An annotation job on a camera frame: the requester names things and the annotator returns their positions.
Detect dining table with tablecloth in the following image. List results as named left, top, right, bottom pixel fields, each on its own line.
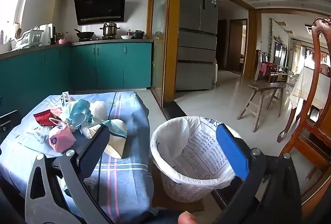
left=289, top=67, right=331, bottom=111

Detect carved wooden chair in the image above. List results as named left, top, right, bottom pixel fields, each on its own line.
left=277, top=17, right=331, bottom=180

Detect black gas stove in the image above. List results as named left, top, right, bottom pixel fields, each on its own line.
left=78, top=36, right=119, bottom=42

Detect grey refrigerator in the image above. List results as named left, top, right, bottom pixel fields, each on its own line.
left=174, top=0, right=218, bottom=91

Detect white plastic bag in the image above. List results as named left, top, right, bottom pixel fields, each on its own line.
left=89, top=100, right=108, bottom=124

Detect white printed plastic bin liner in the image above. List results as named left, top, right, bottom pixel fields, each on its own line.
left=150, top=116, right=249, bottom=188

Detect green hanging vine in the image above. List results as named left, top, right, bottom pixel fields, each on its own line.
left=269, top=19, right=274, bottom=59

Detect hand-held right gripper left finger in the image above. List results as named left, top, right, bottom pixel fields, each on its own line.
left=24, top=124, right=114, bottom=224

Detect red snack packet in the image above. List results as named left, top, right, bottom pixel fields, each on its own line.
left=34, top=110, right=61, bottom=126

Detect wooden bench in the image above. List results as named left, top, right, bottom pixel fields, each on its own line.
left=236, top=82, right=287, bottom=133

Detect pink plastic packet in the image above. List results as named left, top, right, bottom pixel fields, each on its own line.
left=49, top=123, right=77, bottom=153

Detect steel cooking pot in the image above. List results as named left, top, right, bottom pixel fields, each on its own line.
left=100, top=21, right=121, bottom=37

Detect white dish rack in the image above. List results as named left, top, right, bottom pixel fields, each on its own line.
left=10, top=30, right=44, bottom=51

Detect black range hood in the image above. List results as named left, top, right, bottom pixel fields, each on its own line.
left=73, top=0, right=127, bottom=26

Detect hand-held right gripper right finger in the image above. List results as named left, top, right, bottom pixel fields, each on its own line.
left=215, top=124, right=303, bottom=224

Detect teal lower kitchen cabinets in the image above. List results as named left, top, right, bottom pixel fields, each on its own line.
left=0, top=42, right=154, bottom=116

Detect white kitchen appliance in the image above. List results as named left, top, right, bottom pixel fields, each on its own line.
left=39, top=23, right=55, bottom=46

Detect blue face mask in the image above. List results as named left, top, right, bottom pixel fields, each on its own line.
left=61, top=99, right=94, bottom=129

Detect wood framed glass sliding door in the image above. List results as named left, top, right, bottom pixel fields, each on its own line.
left=146, top=0, right=181, bottom=108

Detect brown wooden door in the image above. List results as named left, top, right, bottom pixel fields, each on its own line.
left=228, top=19, right=247, bottom=75

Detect clear plastic wrapper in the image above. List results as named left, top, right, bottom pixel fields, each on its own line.
left=24, top=126, right=52, bottom=147

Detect white and blue ointment box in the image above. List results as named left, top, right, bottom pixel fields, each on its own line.
left=61, top=91, right=72, bottom=107

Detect crushed paper cup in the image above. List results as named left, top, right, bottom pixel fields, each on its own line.
left=89, top=119, right=128, bottom=160

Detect blue striped cloth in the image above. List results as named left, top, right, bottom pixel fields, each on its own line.
left=0, top=91, right=158, bottom=224

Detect black wok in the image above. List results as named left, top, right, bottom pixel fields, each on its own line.
left=74, top=29, right=95, bottom=40

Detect person's right hand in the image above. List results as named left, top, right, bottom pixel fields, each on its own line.
left=178, top=211, right=200, bottom=224

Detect white woven waste basket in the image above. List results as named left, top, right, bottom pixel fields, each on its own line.
left=160, top=167, right=229, bottom=204

